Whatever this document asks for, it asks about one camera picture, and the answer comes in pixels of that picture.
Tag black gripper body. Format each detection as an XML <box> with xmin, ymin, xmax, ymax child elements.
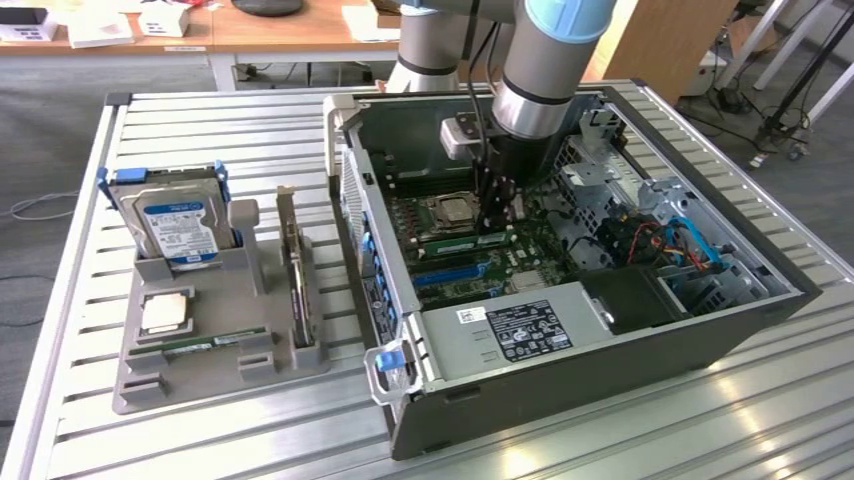
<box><xmin>489</xmin><ymin>130</ymin><xmax>556</xmax><ymax>190</ymax></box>

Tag green RAM stick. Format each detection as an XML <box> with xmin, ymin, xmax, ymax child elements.
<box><xmin>126</xmin><ymin>327</ymin><xmax>269</xmax><ymax>359</ymax></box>
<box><xmin>424</xmin><ymin>227</ymin><xmax>520</xmax><ymax>257</ymax></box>

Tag installed silver CPU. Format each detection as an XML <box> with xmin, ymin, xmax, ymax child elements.
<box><xmin>441</xmin><ymin>199</ymin><xmax>476</xmax><ymax>224</ymax></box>

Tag silver CPU in socket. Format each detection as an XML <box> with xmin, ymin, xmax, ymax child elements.
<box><xmin>425</xmin><ymin>192</ymin><xmax>482</xmax><ymax>234</ymax></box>

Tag silver metal drive cage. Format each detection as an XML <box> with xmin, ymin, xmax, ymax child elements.
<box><xmin>549</xmin><ymin>107</ymin><xmax>661</xmax><ymax>264</ymax></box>

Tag green motherboard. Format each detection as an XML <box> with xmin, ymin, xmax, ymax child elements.
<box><xmin>372</xmin><ymin>167</ymin><xmax>583</xmax><ymax>312</ymax></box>

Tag blue expansion slot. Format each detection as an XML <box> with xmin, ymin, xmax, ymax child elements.
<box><xmin>410</xmin><ymin>263</ymin><xmax>486</xmax><ymax>287</ymax></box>

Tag silver finned heatsink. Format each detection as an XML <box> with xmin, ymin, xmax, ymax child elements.
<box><xmin>509</xmin><ymin>272</ymin><xmax>553</xmax><ymax>296</ymax></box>

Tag white device box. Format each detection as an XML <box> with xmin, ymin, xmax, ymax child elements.
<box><xmin>679</xmin><ymin>49</ymin><xmax>728</xmax><ymax>99</ymax></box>

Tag grey power supply unit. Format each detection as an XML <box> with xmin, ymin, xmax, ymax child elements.
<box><xmin>413</xmin><ymin>282</ymin><xmax>616</xmax><ymax>389</ymax></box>

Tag wooden cabinet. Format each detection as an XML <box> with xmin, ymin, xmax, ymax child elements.
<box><xmin>585</xmin><ymin>0</ymin><xmax>759</xmax><ymax>104</ymax></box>

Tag black power adapter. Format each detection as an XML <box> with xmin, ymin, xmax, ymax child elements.
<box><xmin>709</xmin><ymin>85</ymin><xmax>749</xmax><ymax>115</ymax></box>

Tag graphics card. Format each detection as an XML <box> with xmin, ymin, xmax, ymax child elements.
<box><xmin>273</xmin><ymin>184</ymin><xmax>320</xmax><ymax>350</ymax></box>

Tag white paper sheets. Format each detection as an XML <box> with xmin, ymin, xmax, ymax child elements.
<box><xmin>341</xmin><ymin>4</ymin><xmax>401</xmax><ymax>44</ymax></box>

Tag metal disk bay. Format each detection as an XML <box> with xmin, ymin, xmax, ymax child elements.
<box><xmin>656</xmin><ymin>262</ymin><xmax>775</xmax><ymax>317</ymax></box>

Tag blue case release latch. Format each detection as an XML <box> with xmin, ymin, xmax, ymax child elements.
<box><xmin>370</xmin><ymin>350</ymin><xmax>408</xmax><ymax>374</ymax></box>

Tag black wheeled stand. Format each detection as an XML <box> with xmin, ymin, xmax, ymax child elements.
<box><xmin>749</xmin><ymin>14</ymin><xmax>854</xmax><ymax>171</ymax></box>

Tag open black PC case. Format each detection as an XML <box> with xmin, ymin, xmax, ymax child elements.
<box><xmin>321</xmin><ymin>77</ymin><xmax>823</xmax><ymax>462</ymax></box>

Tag wooden desk white legs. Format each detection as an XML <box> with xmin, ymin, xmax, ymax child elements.
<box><xmin>209</xmin><ymin>0</ymin><xmax>588</xmax><ymax>94</ymax></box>

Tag grey parts rack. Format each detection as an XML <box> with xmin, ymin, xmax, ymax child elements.
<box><xmin>110</xmin><ymin>197</ymin><xmax>332</xmax><ymax>416</ymax></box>

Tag hard disk in blue caddy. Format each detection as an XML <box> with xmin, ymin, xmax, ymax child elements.
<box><xmin>95</xmin><ymin>160</ymin><xmax>230</xmax><ymax>274</ymax></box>

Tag dark round object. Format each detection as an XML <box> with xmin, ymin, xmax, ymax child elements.
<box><xmin>230</xmin><ymin>0</ymin><xmax>309</xmax><ymax>18</ymax></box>

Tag spare silver CPU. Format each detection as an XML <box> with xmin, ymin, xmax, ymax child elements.
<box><xmin>138</xmin><ymin>293</ymin><xmax>194</xmax><ymax>335</ymax></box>

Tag wooden desk with boxes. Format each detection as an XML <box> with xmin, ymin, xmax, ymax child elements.
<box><xmin>0</xmin><ymin>7</ymin><xmax>216</xmax><ymax>69</ymax></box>

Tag white cardboard box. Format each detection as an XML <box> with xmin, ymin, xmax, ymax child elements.
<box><xmin>136</xmin><ymin>5</ymin><xmax>193</xmax><ymax>38</ymax></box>

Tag black and white box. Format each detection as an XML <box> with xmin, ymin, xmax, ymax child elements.
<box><xmin>0</xmin><ymin>7</ymin><xmax>55</xmax><ymax>42</ymax></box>

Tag black camera cable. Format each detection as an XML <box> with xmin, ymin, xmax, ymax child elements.
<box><xmin>464</xmin><ymin>0</ymin><xmax>502</xmax><ymax>151</ymax></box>

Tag red wire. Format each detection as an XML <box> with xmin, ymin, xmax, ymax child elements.
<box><xmin>631</xmin><ymin>222</ymin><xmax>668</xmax><ymax>254</ymax></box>

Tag blue disk wire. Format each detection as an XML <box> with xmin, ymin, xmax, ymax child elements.
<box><xmin>664</xmin><ymin>214</ymin><xmax>729</xmax><ymax>275</ymax></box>

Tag white metal table frame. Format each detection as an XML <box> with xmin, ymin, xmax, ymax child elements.
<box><xmin>729</xmin><ymin>0</ymin><xmax>854</xmax><ymax>119</ymax></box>

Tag white floor cable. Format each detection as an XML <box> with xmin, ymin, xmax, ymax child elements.
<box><xmin>9</xmin><ymin>192</ymin><xmax>81</xmax><ymax>221</ymax></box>

